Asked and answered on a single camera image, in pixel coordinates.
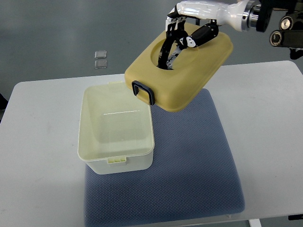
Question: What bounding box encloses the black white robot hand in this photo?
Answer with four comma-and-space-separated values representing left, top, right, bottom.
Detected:
158, 0, 255, 70

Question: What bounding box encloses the yellow box lid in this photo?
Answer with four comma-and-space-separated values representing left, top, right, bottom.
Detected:
125, 32, 233, 112

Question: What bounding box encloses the white storage box base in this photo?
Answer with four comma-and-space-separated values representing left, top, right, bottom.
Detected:
78, 82, 155, 175

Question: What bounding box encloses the upper metal floor plate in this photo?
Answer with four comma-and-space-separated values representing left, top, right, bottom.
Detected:
94, 50, 107, 59

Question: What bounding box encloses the metal floor plate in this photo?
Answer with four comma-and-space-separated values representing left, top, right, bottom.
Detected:
94, 59, 107, 69
94, 50, 107, 59

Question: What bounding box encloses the lower metal floor plate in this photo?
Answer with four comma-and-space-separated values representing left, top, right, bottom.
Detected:
94, 59, 107, 69

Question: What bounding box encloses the blue grey cushion mat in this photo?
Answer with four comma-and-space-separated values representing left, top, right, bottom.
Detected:
84, 89, 245, 227

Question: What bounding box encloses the person in dark clothes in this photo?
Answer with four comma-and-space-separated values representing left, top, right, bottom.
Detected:
0, 94, 8, 120

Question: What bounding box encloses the black object at table edge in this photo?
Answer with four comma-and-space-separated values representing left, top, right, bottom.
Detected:
288, 214, 303, 220

